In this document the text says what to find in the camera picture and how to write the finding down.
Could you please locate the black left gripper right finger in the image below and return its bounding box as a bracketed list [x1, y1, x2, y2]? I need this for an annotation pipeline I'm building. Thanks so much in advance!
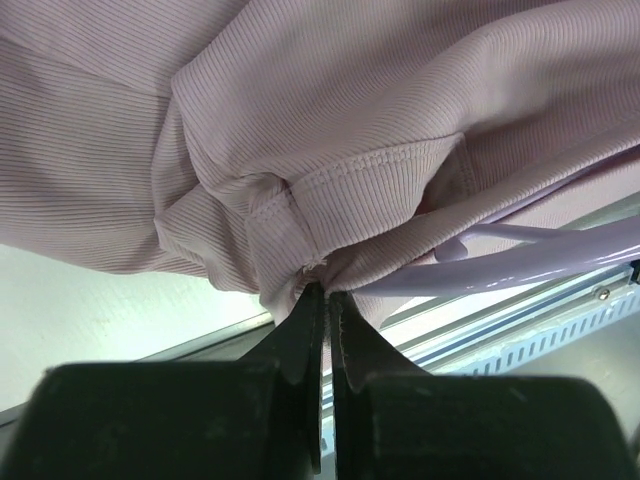
[328, 293, 639, 479]

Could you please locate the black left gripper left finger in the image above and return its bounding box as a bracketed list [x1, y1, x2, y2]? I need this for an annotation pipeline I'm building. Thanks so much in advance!
[10, 284, 325, 480]

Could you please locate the lilac hanger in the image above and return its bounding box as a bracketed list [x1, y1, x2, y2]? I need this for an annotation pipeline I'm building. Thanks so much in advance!
[355, 146, 639, 297]

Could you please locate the pink tank top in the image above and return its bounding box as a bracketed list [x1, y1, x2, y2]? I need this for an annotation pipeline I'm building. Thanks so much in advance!
[1, 1, 639, 320]

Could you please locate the slotted cable duct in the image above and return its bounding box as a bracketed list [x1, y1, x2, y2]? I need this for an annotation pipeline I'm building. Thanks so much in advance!
[319, 289, 640, 451]

